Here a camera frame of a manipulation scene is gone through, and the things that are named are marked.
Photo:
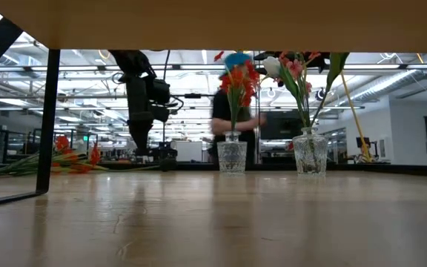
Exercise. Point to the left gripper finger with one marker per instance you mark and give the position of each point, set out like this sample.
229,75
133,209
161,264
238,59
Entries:
141,139

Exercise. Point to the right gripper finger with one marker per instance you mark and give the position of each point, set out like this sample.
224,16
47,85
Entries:
271,56

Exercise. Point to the pink blossom spray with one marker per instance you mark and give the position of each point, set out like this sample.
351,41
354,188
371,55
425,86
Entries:
295,68

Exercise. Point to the cut glass vase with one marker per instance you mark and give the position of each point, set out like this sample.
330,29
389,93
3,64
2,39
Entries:
232,157
310,155

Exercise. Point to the black background robot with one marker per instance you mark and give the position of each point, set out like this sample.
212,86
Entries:
161,153

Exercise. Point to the white panel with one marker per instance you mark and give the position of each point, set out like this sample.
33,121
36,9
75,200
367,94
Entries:
189,152

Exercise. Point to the large black monitor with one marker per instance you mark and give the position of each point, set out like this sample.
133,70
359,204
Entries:
280,126

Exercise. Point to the person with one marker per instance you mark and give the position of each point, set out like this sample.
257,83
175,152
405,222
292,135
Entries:
221,111

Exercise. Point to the small red white object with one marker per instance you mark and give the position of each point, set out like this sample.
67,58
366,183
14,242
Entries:
290,145

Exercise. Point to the small black monitor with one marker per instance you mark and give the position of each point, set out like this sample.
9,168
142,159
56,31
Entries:
363,142

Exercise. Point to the black metal cage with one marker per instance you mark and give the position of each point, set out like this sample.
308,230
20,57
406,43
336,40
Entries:
4,148

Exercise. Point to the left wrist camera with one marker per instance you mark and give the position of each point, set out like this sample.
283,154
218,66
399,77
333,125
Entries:
160,91

